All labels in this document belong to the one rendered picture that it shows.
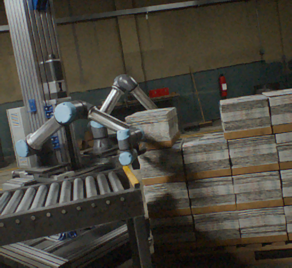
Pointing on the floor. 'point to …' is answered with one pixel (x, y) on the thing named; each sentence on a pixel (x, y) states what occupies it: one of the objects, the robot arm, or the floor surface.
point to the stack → (219, 197)
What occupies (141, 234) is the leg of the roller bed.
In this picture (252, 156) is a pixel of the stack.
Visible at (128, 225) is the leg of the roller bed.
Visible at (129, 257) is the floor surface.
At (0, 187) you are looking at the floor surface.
